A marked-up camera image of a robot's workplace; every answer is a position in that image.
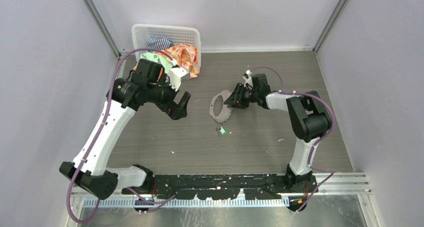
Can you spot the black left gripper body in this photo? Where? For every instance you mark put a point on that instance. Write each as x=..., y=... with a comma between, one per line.
x=166, y=102

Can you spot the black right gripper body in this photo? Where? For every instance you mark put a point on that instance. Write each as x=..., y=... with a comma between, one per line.
x=249, y=96

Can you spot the perforated metal plate holder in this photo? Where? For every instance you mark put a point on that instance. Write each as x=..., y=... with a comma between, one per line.
x=226, y=109

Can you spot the green key tag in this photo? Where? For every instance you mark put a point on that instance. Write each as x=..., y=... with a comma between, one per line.
x=222, y=131

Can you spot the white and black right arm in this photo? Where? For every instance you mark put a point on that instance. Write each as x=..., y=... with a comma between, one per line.
x=309, y=116

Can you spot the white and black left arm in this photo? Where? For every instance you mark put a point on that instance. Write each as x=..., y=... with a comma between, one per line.
x=149, y=82

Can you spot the mint green cloth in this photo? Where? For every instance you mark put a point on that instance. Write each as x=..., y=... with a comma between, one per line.
x=156, y=57

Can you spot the orange floral cloth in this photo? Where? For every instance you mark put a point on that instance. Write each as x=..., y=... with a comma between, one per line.
x=186, y=56

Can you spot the blue striped cloth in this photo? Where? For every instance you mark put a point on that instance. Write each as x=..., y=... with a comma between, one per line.
x=159, y=43

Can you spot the white plastic laundry basket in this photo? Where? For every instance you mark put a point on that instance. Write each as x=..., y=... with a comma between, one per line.
x=141, y=33

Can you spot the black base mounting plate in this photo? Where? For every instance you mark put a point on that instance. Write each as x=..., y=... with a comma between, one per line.
x=268, y=186

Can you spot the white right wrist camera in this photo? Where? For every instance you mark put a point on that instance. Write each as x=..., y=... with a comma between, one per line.
x=248, y=83

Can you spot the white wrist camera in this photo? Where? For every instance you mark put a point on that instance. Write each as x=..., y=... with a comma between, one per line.
x=248, y=83
x=176, y=76

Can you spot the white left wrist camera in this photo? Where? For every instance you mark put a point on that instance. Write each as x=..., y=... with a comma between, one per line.
x=176, y=76

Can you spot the perforated cable duct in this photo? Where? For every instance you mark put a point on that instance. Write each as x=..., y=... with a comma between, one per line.
x=128, y=202

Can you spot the aluminium frame rail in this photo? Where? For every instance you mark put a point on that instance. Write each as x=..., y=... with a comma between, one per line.
x=343, y=183

